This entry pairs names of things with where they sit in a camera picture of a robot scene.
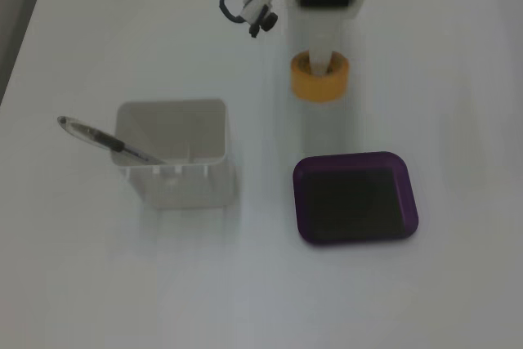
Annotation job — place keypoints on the yellow masking tape roll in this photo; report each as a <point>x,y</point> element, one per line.
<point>318,89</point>

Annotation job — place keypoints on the purple metal tray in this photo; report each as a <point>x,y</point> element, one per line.
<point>408,202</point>

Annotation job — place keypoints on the white plastic pen holder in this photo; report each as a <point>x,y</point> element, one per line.
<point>188,189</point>

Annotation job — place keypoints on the black ballpoint pen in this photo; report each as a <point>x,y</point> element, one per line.
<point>102,138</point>

